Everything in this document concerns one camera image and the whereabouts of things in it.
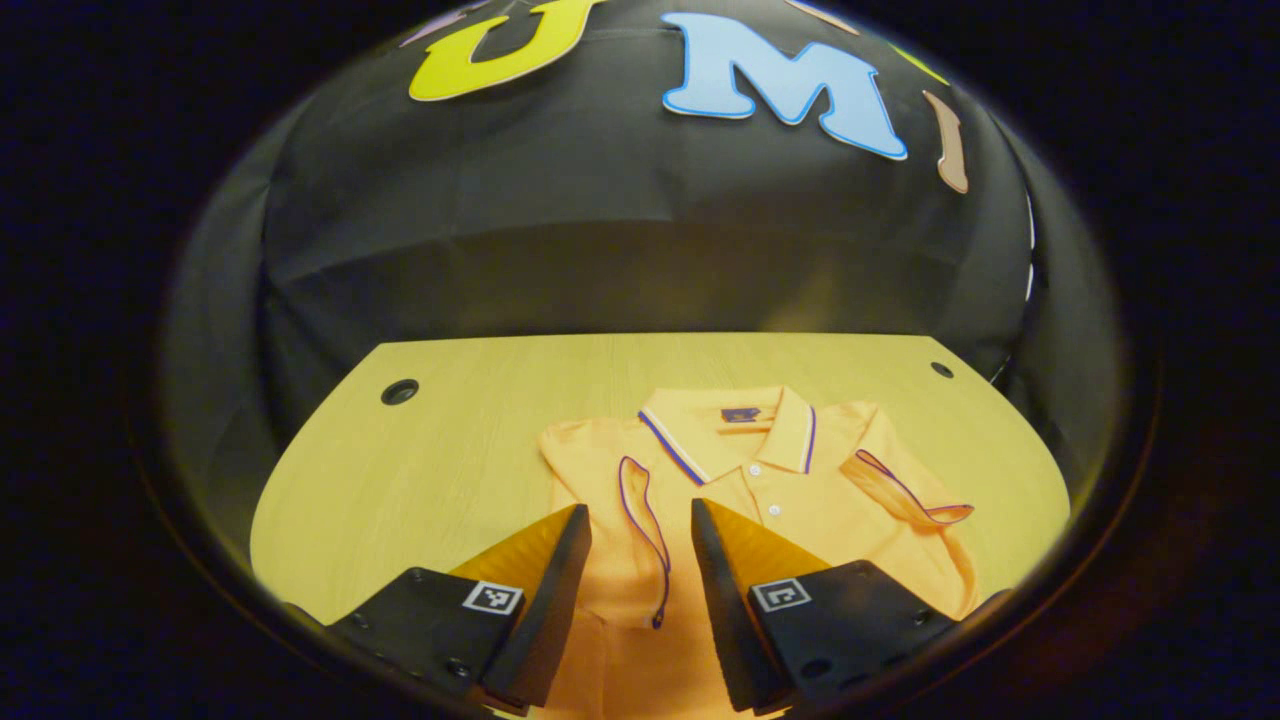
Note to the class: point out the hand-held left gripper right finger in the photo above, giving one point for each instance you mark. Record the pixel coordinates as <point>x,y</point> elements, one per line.
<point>725,620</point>

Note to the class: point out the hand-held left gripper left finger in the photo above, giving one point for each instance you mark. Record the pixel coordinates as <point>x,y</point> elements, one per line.
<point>550,610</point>

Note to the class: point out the orange T-shirt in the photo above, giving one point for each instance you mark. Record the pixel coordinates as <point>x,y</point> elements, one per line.
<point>800,500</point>

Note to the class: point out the black backdrop cloth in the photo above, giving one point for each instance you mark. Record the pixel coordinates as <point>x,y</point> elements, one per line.
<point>620,230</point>

